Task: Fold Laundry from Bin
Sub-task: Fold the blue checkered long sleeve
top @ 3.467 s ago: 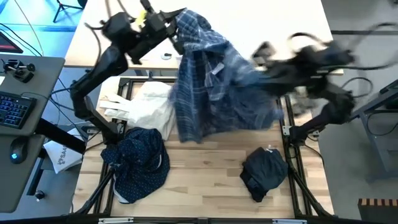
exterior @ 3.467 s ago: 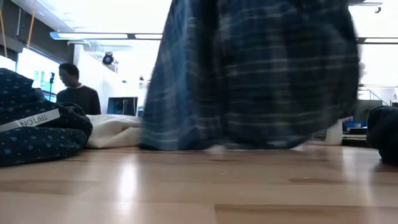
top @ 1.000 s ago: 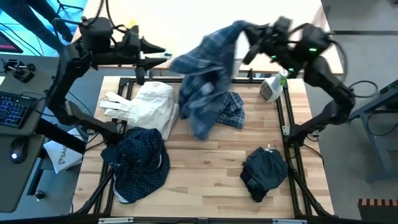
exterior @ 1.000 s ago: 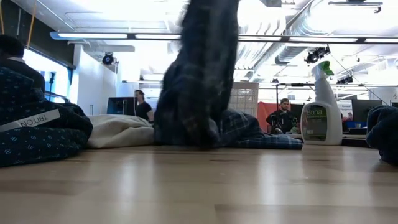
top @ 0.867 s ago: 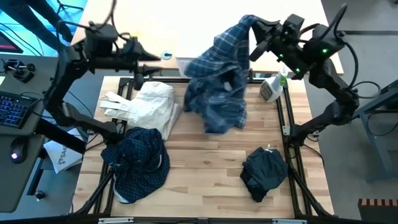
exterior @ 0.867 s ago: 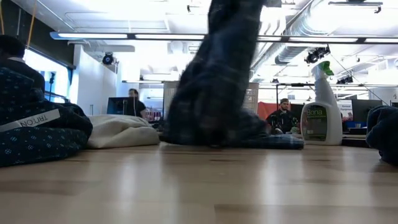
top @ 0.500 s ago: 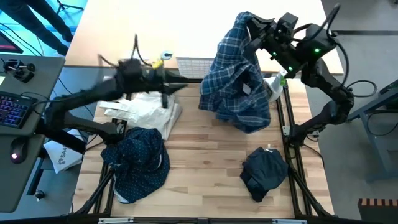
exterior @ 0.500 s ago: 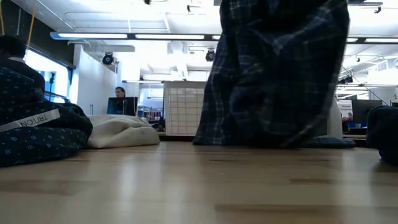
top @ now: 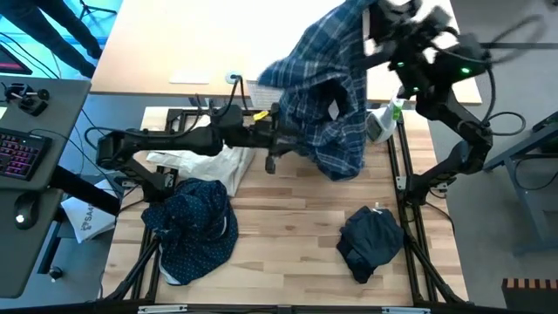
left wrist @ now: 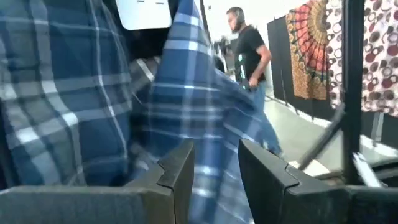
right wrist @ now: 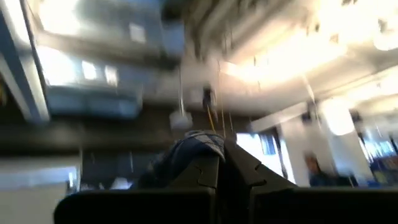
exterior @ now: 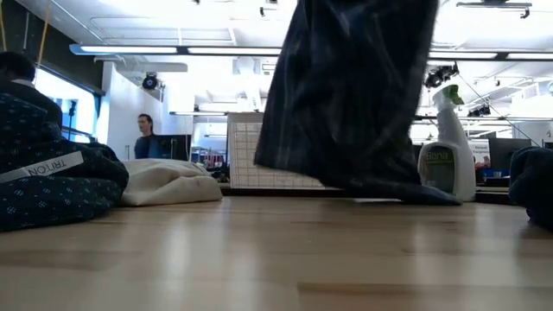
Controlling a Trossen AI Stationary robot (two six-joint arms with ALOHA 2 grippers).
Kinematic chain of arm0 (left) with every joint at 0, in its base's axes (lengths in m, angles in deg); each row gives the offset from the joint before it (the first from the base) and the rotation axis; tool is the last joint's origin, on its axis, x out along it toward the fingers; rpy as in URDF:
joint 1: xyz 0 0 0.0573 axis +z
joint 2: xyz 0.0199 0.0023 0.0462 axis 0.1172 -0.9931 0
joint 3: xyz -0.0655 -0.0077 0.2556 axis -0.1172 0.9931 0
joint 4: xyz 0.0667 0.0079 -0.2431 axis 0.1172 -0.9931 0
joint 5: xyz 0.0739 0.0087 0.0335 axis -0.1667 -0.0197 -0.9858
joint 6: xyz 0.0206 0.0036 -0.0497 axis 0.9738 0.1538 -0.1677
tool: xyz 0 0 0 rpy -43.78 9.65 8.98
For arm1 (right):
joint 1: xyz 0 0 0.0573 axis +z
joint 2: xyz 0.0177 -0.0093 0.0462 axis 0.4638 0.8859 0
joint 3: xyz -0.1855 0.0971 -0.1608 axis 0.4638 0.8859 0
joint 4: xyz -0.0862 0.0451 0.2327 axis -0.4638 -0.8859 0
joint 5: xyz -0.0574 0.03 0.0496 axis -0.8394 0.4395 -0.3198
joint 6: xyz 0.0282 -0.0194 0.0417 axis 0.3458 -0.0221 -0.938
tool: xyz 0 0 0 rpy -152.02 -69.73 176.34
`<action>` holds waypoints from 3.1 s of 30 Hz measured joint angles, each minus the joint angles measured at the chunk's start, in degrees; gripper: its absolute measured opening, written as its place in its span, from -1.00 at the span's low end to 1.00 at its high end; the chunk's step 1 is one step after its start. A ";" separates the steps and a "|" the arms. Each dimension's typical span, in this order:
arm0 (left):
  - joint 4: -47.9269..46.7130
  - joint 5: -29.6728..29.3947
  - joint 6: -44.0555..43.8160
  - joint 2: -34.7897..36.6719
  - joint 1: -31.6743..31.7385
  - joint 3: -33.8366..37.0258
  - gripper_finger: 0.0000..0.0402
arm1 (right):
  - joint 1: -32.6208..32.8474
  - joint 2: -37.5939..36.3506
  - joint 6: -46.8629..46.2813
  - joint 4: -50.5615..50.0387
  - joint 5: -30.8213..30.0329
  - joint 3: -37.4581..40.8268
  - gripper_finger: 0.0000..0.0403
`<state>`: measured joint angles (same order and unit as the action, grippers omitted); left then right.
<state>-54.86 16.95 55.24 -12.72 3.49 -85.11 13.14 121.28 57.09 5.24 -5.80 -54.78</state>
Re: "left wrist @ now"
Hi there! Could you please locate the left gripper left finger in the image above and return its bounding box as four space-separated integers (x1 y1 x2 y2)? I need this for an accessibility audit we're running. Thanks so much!
0 139 195 224

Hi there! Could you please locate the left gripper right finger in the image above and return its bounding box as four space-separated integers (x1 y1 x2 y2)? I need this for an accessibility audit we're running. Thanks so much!
238 139 398 224

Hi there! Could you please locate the blue plaid shirt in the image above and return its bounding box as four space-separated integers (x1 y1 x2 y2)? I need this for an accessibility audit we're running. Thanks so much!
0 0 284 224

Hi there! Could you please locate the black handheld device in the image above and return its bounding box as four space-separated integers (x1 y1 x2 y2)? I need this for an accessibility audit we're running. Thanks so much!
234 52 251 91

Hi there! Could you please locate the black partition panel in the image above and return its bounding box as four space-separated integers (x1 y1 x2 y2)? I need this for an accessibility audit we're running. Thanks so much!
266 15 343 121

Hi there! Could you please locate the orange mandala tapestry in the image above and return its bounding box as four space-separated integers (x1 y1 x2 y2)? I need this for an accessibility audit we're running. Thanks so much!
285 0 331 101

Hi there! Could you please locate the person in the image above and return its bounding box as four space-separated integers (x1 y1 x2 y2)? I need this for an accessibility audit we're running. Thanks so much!
226 6 284 156

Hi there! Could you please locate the white circle pattern curtain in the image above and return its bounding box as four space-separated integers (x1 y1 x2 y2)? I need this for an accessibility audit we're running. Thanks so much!
325 0 398 118

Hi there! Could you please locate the black aluminium frame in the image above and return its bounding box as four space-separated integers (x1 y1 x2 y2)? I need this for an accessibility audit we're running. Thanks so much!
341 0 365 185

